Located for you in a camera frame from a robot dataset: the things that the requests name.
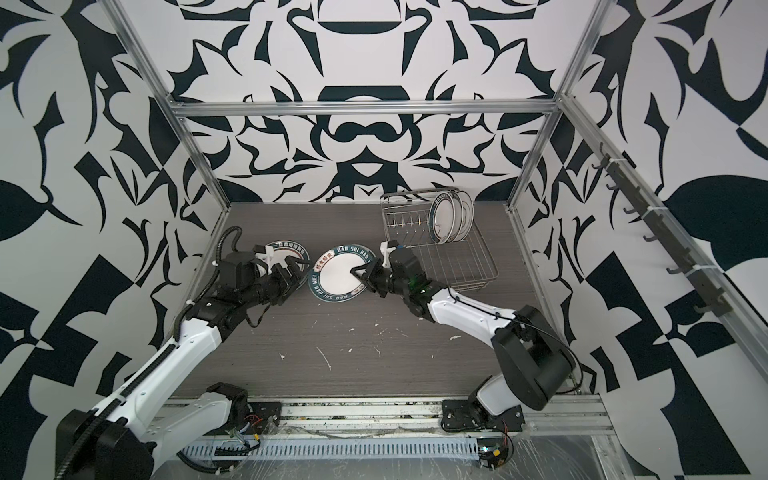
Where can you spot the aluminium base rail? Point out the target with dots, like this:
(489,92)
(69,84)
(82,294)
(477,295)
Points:
(419,416)

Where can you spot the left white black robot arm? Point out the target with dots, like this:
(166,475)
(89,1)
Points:
(117,438)

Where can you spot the white plate stack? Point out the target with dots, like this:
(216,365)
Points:
(451,216)

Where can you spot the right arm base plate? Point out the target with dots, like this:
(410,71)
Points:
(465,415)

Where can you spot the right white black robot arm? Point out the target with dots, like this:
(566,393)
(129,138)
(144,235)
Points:
(534,361)

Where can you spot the white slotted cable duct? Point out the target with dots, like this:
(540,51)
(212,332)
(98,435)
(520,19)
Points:
(339,449)

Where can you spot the wall hook rail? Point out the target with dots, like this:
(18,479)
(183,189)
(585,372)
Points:
(667,231)

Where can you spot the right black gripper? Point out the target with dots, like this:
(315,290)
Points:
(375,269)

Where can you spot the wire dish rack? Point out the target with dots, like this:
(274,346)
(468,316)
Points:
(466,265)

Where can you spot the aluminium frame crossbar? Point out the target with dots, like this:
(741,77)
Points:
(187,109)

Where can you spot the small plate green lettered rim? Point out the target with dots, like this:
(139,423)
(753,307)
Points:
(330,279)

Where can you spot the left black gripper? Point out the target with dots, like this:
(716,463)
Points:
(286,282)

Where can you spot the white plate green red band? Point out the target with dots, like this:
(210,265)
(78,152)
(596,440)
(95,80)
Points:
(279,251)

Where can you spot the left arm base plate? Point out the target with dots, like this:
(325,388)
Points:
(262,417)

